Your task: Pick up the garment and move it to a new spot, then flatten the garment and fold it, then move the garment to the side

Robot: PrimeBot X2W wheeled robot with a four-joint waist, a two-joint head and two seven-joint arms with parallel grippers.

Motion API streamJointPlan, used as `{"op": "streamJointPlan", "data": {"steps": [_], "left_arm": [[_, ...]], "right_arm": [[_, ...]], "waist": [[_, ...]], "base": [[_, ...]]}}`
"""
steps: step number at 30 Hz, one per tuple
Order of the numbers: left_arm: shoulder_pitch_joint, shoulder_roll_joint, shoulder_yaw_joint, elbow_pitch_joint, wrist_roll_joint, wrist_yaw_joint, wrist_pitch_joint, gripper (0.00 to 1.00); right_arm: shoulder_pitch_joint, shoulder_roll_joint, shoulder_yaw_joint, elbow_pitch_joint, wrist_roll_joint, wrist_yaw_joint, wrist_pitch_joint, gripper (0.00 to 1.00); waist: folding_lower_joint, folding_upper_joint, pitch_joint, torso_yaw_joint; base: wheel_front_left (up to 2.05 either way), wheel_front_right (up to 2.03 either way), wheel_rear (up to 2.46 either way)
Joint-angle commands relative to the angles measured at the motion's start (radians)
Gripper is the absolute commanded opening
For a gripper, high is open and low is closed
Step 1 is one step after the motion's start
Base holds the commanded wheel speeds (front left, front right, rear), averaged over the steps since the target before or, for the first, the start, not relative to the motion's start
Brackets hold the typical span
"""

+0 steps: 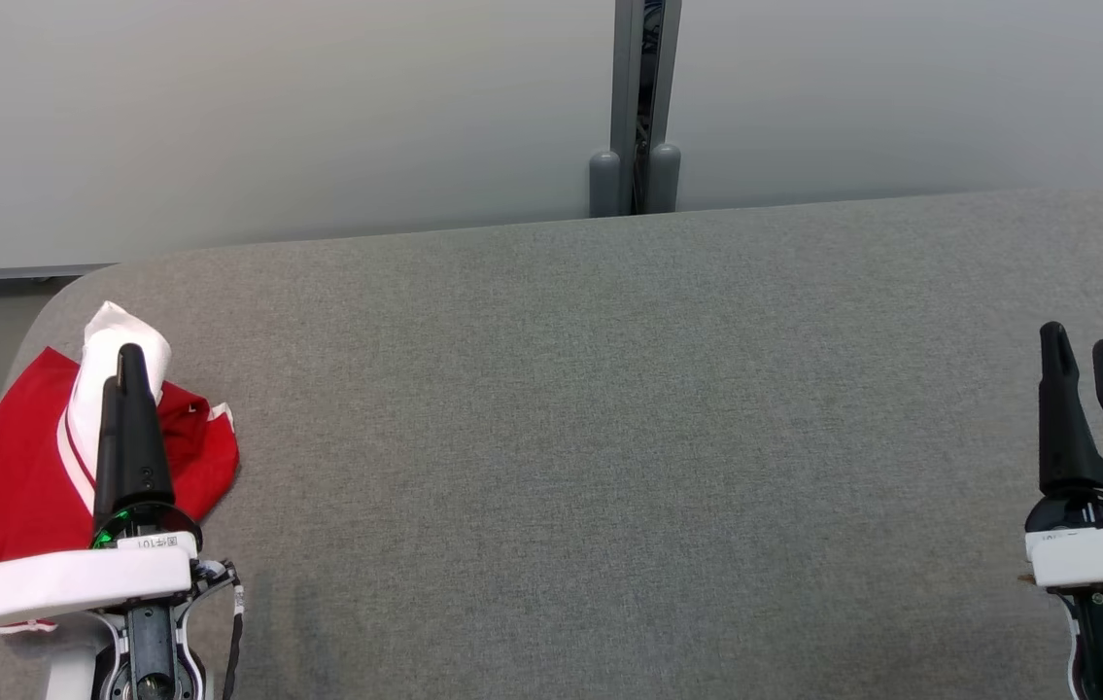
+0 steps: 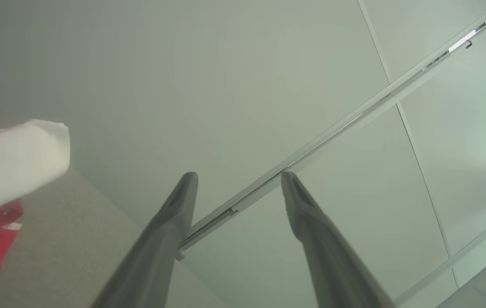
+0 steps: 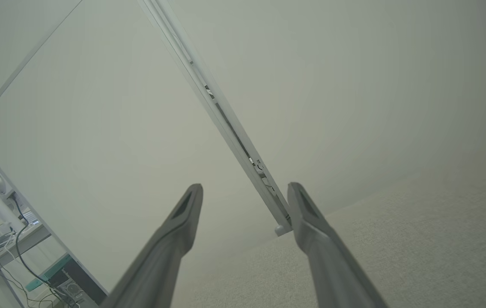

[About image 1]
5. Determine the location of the grey fabric sofa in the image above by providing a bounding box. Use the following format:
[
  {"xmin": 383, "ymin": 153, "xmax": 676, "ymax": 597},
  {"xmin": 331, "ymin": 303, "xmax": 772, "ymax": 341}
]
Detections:
[{"xmin": 0, "ymin": 190, "xmax": 1103, "ymax": 700}]

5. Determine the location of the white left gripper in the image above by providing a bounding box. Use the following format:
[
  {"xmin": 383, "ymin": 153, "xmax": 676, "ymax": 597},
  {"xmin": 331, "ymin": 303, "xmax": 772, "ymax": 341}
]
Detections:
[{"xmin": 0, "ymin": 343, "xmax": 204, "ymax": 635}]

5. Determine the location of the thin braided left arm cable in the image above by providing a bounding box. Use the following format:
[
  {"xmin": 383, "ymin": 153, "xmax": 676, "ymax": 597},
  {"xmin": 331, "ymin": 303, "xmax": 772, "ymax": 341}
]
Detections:
[{"xmin": 219, "ymin": 562, "xmax": 247, "ymax": 700}]

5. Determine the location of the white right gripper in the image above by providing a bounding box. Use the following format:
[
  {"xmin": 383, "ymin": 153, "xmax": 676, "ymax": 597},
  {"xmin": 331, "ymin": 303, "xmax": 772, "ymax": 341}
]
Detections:
[{"xmin": 1025, "ymin": 322, "xmax": 1103, "ymax": 590}]

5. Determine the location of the red white sports shirt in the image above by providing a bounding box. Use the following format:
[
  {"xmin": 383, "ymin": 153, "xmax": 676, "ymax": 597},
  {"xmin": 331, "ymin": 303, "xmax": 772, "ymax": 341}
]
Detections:
[{"xmin": 58, "ymin": 301, "xmax": 241, "ymax": 545}]

